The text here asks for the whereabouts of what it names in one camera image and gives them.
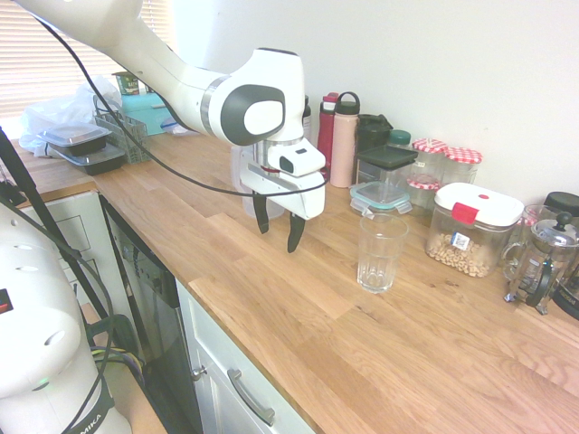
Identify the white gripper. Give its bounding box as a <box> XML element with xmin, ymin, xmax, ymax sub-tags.
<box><xmin>238</xmin><ymin>147</ymin><xmax>327</xmax><ymax>254</ymax></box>

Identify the clear pitcher with blue lid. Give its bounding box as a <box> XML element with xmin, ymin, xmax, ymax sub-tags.
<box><xmin>230</xmin><ymin>144</ymin><xmax>287</xmax><ymax>221</ymax></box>

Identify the red water bottle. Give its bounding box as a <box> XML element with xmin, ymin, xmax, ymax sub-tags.
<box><xmin>316</xmin><ymin>92</ymin><xmax>341</xmax><ymax>180</ymax></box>

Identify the glass container with teal lid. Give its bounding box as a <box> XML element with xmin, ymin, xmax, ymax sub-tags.
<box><xmin>348</xmin><ymin>180</ymin><xmax>413</xmax><ymax>216</ymax></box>

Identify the pink bottle with black cap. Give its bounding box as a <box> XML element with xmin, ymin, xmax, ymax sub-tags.
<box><xmin>329</xmin><ymin>91</ymin><xmax>362</xmax><ymax>189</ymax></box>

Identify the black protein powder tub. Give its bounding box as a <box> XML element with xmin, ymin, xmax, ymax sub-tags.
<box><xmin>301</xmin><ymin>94</ymin><xmax>313</xmax><ymax>157</ymax></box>

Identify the clear drinking glass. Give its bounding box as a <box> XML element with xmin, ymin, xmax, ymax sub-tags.
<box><xmin>356</xmin><ymin>212</ymin><xmax>411</xmax><ymax>295</ymax></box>

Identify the white kitchen cabinet front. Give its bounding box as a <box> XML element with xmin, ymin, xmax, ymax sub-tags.
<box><xmin>174</xmin><ymin>278</ymin><xmax>318</xmax><ymax>434</ymax></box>

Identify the square canister with dark lid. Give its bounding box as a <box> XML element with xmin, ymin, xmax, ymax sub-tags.
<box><xmin>355</xmin><ymin>145</ymin><xmax>420</xmax><ymax>200</ymax></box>

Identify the dark green shaker bottle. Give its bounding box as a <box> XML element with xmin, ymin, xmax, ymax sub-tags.
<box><xmin>356</xmin><ymin>113</ymin><xmax>394</xmax><ymax>155</ymax></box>

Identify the clear zip bag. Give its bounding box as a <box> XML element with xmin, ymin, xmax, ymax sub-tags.
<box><xmin>160</xmin><ymin>117</ymin><xmax>201</xmax><ymax>137</ymax></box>

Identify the jar with green lid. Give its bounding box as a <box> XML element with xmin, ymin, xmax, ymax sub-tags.
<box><xmin>387</xmin><ymin>129</ymin><xmax>413</xmax><ymax>153</ymax></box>

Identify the small jar red gingham lid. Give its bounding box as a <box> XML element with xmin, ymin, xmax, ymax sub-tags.
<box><xmin>405</xmin><ymin>175</ymin><xmax>442</xmax><ymax>214</ymax></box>

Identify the black dishwasher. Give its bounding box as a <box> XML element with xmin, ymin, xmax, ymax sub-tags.
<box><xmin>99</xmin><ymin>193</ymin><xmax>204</xmax><ymax>434</ymax></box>

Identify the tall jar red gingham lid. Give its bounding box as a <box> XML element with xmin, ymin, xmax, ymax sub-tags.
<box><xmin>445</xmin><ymin>146</ymin><xmax>484</xmax><ymax>187</ymax></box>
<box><xmin>411</xmin><ymin>137</ymin><xmax>449</xmax><ymax>184</ymax></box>

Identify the grey cutlery basket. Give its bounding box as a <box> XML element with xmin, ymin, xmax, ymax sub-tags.
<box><xmin>93</xmin><ymin>110</ymin><xmax>153</xmax><ymax>165</ymax></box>

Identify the teal bread box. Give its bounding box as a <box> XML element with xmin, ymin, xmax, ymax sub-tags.
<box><xmin>120</xmin><ymin>92</ymin><xmax>176</xmax><ymax>137</ymax></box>

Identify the black meal container clear lid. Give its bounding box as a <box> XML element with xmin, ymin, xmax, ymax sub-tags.
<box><xmin>47</xmin><ymin>144</ymin><xmax>127</xmax><ymax>176</ymax></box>
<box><xmin>36</xmin><ymin>125</ymin><xmax>112</xmax><ymax>157</ymax></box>

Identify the cereal container with white lid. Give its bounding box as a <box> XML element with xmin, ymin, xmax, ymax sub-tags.
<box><xmin>424</xmin><ymin>183</ymin><xmax>526</xmax><ymax>279</ymax></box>

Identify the green yogurt cup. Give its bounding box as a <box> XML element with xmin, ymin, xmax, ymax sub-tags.
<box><xmin>112</xmin><ymin>71</ymin><xmax>142</xmax><ymax>97</ymax></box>

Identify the white plastic bag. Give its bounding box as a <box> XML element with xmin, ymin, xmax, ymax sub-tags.
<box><xmin>17</xmin><ymin>75</ymin><xmax>123</xmax><ymax>157</ymax></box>

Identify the clear glass mug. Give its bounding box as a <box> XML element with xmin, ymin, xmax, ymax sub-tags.
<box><xmin>500</xmin><ymin>203</ymin><xmax>560</xmax><ymax>281</ymax></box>

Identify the glass French press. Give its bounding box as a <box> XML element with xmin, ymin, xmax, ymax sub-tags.
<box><xmin>504</xmin><ymin>211</ymin><xmax>579</xmax><ymax>316</ymax></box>

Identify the black coffee appliance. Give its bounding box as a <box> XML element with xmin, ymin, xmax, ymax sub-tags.
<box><xmin>542</xmin><ymin>191</ymin><xmax>579</xmax><ymax>322</ymax></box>

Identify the window blind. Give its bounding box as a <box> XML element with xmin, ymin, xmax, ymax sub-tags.
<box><xmin>0</xmin><ymin>0</ymin><xmax>176</xmax><ymax>119</ymax></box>

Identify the metal drawer handle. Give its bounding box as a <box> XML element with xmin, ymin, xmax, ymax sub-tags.
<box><xmin>226</xmin><ymin>368</ymin><xmax>276</xmax><ymax>427</ymax></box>

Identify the coloured wire bundle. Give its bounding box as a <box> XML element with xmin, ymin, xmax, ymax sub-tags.
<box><xmin>90</xmin><ymin>345</ymin><xmax>147</xmax><ymax>388</ymax></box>

